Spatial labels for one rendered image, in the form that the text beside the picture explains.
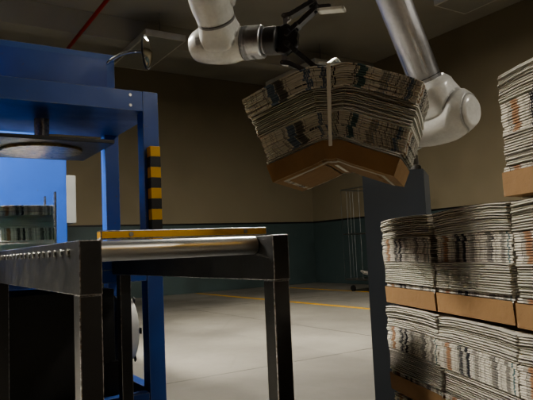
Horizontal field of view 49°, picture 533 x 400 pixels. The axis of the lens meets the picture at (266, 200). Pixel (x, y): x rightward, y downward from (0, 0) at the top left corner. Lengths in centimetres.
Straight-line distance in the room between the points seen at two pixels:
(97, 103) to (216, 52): 131
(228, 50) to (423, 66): 63
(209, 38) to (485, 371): 103
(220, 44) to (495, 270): 89
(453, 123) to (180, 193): 951
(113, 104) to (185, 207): 837
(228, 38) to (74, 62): 150
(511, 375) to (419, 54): 105
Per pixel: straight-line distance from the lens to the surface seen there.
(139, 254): 144
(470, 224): 123
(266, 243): 156
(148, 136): 288
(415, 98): 135
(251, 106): 142
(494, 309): 118
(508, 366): 117
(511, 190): 111
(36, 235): 343
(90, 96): 284
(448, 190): 1004
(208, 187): 1141
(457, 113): 186
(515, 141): 111
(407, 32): 188
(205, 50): 161
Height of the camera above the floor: 76
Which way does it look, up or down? 5 degrees up
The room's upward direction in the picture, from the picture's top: 3 degrees counter-clockwise
